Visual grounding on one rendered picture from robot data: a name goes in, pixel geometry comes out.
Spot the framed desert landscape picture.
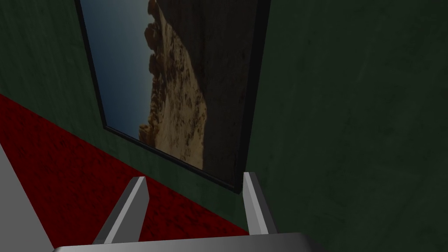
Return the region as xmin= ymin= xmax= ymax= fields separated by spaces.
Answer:
xmin=74 ymin=0 xmax=272 ymax=195

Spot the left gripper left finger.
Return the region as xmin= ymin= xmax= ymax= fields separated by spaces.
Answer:
xmin=92 ymin=176 xmax=150 ymax=245

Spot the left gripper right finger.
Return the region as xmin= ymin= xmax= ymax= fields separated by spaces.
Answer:
xmin=243 ymin=171 xmax=278 ymax=236

